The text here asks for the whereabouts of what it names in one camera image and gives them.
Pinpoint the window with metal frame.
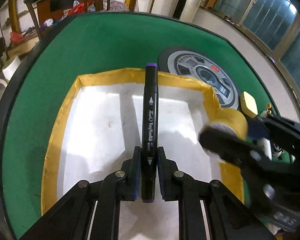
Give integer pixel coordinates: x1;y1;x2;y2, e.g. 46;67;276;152
203;0;300;91

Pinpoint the round grey table control panel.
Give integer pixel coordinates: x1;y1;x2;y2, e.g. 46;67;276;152
158;47;239;109

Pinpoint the black marker purple cap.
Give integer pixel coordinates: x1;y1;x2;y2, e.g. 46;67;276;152
141;63;159;203

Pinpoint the white tray yellow tape edge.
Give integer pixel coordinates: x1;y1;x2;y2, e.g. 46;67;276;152
40;67;246;240

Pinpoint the yellow tape roll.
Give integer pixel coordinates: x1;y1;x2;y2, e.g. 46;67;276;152
198;108;248;159

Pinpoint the red plastic bag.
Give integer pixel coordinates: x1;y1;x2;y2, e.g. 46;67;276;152
65;3;86;17

